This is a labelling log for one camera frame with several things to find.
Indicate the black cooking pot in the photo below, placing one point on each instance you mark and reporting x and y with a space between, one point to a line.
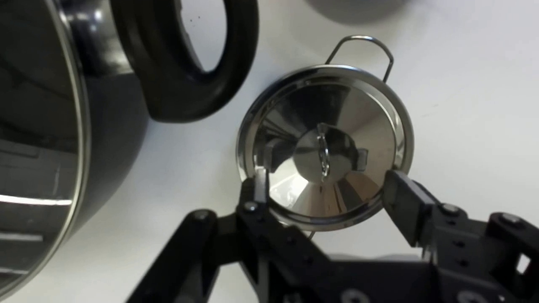
145 68

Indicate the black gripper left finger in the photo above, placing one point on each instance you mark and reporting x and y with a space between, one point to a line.
263 247

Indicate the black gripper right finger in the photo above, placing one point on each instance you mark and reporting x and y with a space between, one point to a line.
472 254

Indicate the glass lid black knob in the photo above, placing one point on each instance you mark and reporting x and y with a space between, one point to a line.
34 112

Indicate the steel pot lid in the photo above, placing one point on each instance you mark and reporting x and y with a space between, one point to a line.
313 112

